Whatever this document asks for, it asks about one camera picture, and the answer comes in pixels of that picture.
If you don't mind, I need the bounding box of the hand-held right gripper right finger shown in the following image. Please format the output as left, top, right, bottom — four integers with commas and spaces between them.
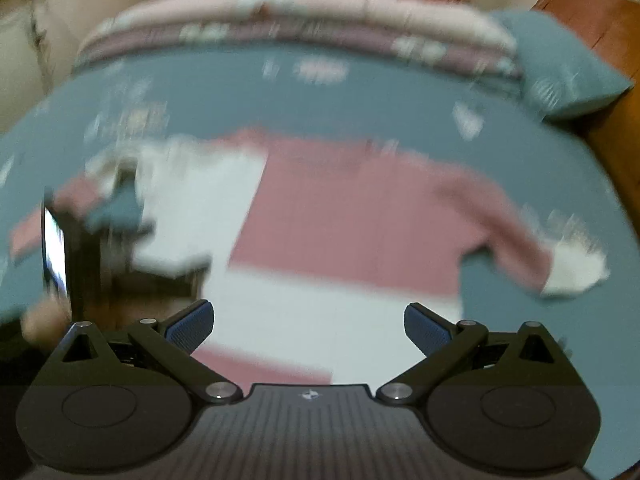
376, 302, 578, 406

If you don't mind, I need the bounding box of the pink and white sweater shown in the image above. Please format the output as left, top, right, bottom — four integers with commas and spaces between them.
10, 127, 611, 386

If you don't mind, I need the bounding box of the folded floral quilt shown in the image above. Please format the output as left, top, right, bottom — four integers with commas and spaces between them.
72, 0, 526, 96

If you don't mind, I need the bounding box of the blue pillow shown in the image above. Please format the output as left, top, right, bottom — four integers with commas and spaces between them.
492, 10, 633, 121

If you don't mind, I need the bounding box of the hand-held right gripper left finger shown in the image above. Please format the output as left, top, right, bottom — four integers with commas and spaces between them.
42, 299, 245, 406

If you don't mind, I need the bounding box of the wooden headboard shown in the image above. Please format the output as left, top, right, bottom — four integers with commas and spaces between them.
532, 0, 640, 241

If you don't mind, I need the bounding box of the person's left hand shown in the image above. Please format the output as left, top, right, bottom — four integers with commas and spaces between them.
22, 298, 77, 345

